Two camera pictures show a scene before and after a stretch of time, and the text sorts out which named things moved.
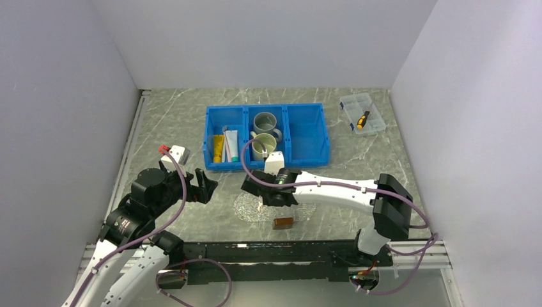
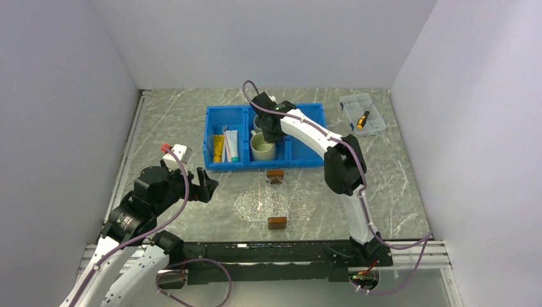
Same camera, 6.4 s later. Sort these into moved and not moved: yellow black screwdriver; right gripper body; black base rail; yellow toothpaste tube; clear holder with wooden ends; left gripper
Moved: clear holder with wooden ends; right gripper body
Not moved: yellow black screwdriver; black base rail; left gripper; yellow toothpaste tube
